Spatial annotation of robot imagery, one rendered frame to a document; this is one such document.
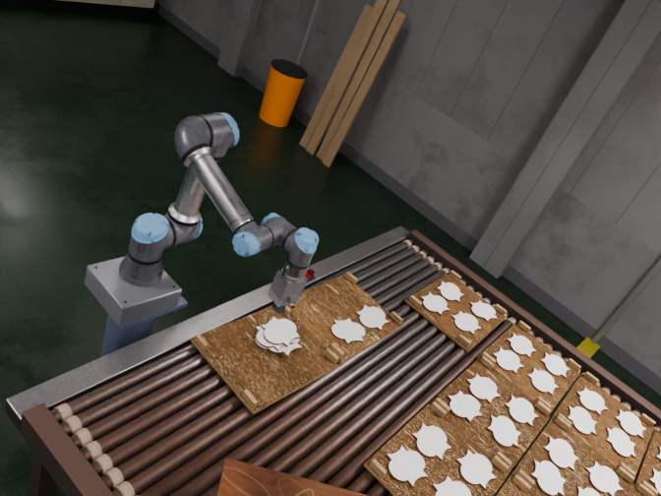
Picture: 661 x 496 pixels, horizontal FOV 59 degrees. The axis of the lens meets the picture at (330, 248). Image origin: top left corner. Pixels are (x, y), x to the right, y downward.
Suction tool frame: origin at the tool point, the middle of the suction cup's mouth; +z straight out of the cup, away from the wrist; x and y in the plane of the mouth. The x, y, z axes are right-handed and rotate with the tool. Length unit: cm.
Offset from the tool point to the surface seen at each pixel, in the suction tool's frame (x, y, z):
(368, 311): 1, 54, 18
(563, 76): 107, 318, -51
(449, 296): -4, 103, 18
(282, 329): 2.4, 8.7, 15.1
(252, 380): -11.1, -11.4, 19.3
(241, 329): 10.4, -2.9, 19.2
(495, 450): -70, 55, 19
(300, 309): 12.1, 25.6, 19.1
